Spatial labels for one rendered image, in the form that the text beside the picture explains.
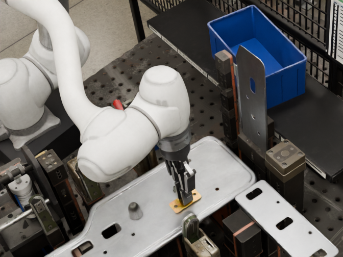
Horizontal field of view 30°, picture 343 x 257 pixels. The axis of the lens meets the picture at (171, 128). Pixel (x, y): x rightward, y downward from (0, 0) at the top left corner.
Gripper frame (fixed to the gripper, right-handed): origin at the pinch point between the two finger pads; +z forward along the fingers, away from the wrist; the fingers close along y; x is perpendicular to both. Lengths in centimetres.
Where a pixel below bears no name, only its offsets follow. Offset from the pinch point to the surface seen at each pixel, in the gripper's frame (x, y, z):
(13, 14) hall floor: 32, -262, 105
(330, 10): 54, -5, -26
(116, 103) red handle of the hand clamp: -0.4, -29.9, -10.0
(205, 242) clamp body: -4.9, 16.2, 0.1
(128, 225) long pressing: -15.9, -3.4, 4.5
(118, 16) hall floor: 82, -211, 105
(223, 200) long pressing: 7.9, 5.8, 4.8
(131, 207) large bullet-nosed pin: -13.4, -4.5, 0.0
